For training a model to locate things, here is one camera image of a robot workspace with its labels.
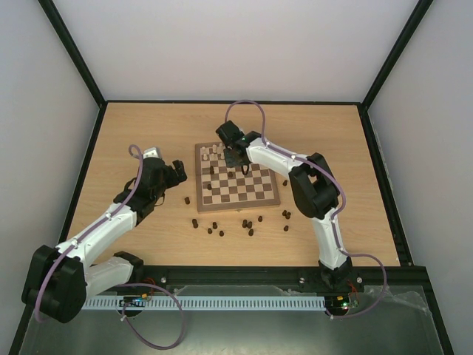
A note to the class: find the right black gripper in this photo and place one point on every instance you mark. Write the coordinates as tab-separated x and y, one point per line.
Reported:
235	157

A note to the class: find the white slotted cable duct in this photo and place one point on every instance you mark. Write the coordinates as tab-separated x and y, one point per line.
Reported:
207	303

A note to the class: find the light pieces back rows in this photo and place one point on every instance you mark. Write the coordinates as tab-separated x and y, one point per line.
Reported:
212	152

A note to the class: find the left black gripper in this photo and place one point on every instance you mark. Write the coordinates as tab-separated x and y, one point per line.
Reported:
175	180

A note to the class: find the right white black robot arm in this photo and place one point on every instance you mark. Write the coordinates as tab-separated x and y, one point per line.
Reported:
315	192

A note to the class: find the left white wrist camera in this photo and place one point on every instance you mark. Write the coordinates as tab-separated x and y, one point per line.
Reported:
153	152

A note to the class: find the dark piece pair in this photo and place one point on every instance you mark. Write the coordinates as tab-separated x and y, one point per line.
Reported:
247	224
286	214

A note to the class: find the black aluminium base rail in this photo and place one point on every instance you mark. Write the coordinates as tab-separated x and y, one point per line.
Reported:
310	279

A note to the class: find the wooden chess board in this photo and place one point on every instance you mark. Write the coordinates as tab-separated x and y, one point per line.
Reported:
256	189

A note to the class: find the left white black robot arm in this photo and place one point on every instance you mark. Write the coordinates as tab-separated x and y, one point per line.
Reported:
61	279

